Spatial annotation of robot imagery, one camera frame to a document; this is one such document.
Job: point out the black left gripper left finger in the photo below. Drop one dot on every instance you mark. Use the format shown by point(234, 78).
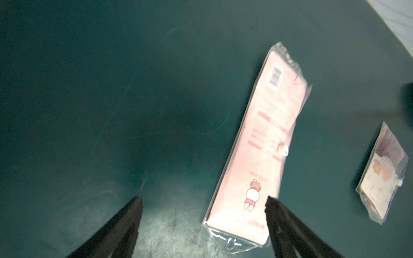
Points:
point(118, 237)

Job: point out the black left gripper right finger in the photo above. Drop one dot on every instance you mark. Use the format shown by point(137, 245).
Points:
point(290, 237)

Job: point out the small pink ruler set pouch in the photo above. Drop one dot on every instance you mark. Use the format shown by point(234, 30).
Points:
point(383, 175)

